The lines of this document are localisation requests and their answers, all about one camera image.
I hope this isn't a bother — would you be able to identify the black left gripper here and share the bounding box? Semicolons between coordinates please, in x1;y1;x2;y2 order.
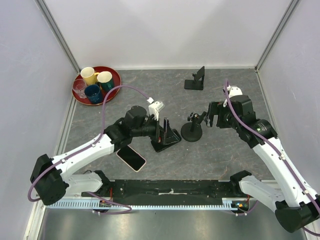
132;113;180;145

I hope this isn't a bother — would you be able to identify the black smartphone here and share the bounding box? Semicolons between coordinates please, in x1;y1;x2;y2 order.
151;129;182;153

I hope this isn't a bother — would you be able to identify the black round-base phone stand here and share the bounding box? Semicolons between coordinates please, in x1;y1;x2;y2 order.
180;111;205;143

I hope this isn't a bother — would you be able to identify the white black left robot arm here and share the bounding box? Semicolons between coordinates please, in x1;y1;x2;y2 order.
30;105;182;206

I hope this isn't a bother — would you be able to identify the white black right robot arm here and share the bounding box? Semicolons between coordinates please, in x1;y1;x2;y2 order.
204;95;320;233

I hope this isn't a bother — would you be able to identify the black angled desk phone stand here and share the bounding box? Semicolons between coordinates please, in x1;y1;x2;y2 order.
184;66;205;91

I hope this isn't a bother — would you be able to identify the pink-cased smartphone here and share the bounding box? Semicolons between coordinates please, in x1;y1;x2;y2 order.
116;145;147;172

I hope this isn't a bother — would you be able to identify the green mug white inside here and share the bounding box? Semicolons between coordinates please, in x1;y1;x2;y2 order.
97;71;115;92

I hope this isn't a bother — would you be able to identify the dark blue mug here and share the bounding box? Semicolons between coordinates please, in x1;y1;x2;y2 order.
84;84;103;105

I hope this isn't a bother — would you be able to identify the red round tray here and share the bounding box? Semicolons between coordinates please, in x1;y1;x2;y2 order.
71;66;122;106

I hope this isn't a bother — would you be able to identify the yellow mug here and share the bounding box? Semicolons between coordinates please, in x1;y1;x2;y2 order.
80;67;99;86

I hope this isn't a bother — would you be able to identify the clear drinking glass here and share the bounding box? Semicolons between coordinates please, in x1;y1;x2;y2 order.
72;78;87;99

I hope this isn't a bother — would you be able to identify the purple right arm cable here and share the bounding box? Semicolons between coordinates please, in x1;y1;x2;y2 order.
223;79;320;236

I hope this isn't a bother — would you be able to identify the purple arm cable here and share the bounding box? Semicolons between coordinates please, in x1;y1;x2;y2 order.
27;84;151;215
223;79;320;236

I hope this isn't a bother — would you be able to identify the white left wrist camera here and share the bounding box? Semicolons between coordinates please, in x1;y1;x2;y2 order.
147;97;165;121

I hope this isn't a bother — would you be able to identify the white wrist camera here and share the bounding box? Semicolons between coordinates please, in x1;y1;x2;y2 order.
223;84;243;108
147;97;165;121

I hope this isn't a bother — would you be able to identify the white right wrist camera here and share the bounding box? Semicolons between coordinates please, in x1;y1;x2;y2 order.
223;84;243;108

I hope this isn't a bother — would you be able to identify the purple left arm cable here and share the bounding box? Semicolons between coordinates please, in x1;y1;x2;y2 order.
27;84;151;215

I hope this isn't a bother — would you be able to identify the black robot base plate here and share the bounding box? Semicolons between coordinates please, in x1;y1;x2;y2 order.
95;179;247;206

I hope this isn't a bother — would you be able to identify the light blue cable duct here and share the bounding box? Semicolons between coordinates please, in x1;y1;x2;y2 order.
47;198;248;211

